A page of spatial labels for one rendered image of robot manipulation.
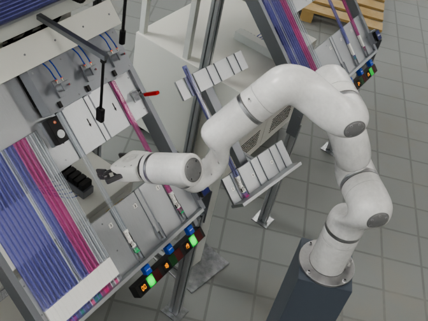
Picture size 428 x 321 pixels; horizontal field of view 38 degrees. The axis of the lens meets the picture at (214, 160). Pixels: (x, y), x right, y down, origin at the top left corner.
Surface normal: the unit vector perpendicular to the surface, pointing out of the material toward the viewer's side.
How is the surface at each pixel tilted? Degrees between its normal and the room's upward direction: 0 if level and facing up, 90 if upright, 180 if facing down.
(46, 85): 46
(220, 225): 0
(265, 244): 0
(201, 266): 0
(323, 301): 90
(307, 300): 90
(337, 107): 59
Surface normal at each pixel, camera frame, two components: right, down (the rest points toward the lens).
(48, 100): 0.69, -0.12
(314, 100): -0.21, 0.36
